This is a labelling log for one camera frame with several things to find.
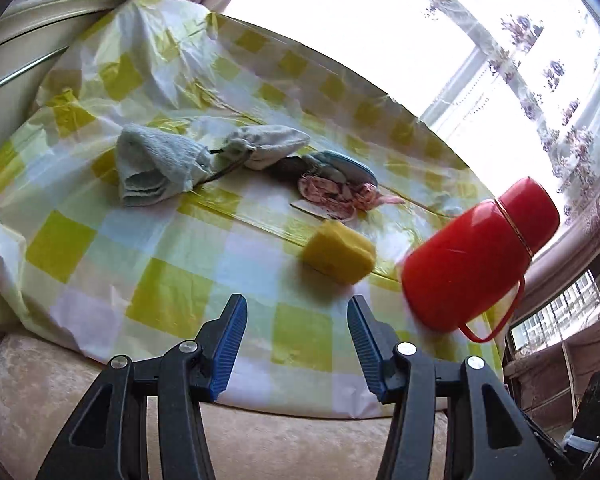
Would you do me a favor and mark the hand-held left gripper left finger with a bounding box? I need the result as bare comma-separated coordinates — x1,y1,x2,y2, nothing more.
35,293,248,480

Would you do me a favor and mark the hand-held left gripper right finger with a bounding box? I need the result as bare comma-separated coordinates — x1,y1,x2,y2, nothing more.
346,296,556,480

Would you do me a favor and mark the yellow block sponge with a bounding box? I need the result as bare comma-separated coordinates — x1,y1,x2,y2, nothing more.
301,220,377,287

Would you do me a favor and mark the side window with grille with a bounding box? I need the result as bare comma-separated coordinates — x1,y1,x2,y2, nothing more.
510,247,600,356

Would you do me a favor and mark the beige sofa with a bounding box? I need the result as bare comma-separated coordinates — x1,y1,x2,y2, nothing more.
0,332,451,480

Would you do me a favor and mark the yellow checkered plastic tablecloth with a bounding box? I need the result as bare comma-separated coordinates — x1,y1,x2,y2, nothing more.
0,0,506,418

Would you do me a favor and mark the red thermos flask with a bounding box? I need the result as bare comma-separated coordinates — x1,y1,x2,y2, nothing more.
400,176,561,343

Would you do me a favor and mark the pink floral cloth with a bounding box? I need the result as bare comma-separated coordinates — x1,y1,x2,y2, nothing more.
297,175,406,223

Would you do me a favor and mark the light blue cloth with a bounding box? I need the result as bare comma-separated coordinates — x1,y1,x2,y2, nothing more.
300,150,380,188

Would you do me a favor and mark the dark grey cloth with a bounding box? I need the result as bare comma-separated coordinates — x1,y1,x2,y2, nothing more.
270,156,311,183

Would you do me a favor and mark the pale teal towel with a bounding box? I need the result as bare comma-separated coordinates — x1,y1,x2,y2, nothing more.
116,124,215,207

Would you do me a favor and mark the grey sock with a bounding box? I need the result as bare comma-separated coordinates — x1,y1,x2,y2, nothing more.
212,124,312,171

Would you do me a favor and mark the large window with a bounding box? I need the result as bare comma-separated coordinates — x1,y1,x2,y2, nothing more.
220,0,600,161

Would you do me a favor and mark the sheer floral lace curtain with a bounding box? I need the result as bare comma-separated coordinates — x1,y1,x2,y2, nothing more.
370,0,600,226

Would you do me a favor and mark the cream headboard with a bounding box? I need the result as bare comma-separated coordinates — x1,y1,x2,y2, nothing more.
0,0,158,111

